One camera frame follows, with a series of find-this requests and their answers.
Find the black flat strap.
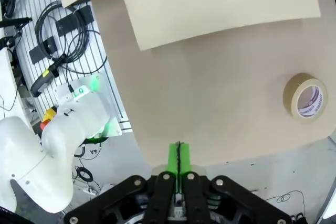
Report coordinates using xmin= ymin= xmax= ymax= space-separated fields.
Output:
xmin=28 ymin=36 xmax=59 ymax=65
xmin=55 ymin=6 xmax=95 ymax=37

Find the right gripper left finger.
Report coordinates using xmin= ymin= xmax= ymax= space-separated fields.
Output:
xmin=64 ymin=142 xmax=181 ymax=224

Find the yellow red emergency stop button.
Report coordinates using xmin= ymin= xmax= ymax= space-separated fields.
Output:
xmin=39 ymin=107 xmax=57 ymax=130

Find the brown packing tape roll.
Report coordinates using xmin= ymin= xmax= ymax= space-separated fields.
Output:
xmin=282 ymin=72 xmax=329 ymax=125

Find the small black cable coil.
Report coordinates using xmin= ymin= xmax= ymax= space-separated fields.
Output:
xmin=75 ymin=165 xmax=94 ymax=183

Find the brown cardboard box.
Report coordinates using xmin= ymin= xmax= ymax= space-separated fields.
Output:
xmin=56 ymin=0 xmax=322 ymax=51

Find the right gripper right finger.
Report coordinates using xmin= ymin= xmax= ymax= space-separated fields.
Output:
xmin=178 ymin=143 xmax=292 ymax=224

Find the black coiled cable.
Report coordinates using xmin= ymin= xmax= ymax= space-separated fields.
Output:
xmin=35 ymin=1 xmax=108 ymax=75

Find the aluminium slotted mounting plate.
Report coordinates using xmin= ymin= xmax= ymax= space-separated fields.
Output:
xmin=5 ymin=0 xmax=133 ymax=132

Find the grey handheld enabling switch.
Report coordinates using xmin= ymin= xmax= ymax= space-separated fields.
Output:
xmin=30 ymin=53 xmax=68 ymax=98

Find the thin black floor cable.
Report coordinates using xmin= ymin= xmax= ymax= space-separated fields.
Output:
xmin=264 ymin=189 xmax=307 ymax=216

